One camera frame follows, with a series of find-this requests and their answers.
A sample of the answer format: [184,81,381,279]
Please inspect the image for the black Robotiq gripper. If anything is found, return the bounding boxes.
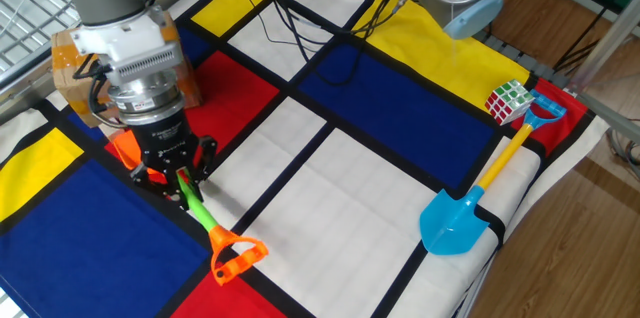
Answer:
[129,110,219,210]

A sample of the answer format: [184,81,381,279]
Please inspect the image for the orange toy shovel green handle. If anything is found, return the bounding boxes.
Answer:
[110,129,270,287]

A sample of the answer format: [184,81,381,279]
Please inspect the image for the taped cardboard box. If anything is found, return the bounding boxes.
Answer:
[51,10,204,129]

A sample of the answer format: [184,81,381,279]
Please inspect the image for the Mondrian pattern tablecloth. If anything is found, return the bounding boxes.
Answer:
[0,0,611,318]

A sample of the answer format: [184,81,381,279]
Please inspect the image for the Rubik's cube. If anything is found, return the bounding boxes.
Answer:
[483,79,536,127]

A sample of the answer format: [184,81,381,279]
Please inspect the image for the metal wire rack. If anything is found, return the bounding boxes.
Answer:
[0,0,84,124]

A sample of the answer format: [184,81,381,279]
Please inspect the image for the blue toy shovel yellow handle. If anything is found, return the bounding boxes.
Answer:
[418,88,569,257]

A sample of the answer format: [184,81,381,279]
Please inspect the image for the white cable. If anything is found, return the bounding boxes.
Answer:
[449,0,459,67]

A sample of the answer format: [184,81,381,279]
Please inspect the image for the black floor cables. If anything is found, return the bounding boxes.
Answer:
[552,7,609,74]

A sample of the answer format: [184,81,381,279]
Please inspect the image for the aluminium frame post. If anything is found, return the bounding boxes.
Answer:
[567,0,640,95]

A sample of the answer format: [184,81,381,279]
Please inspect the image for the grey cable bundle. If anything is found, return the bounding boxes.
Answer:
[607,117,640,182]

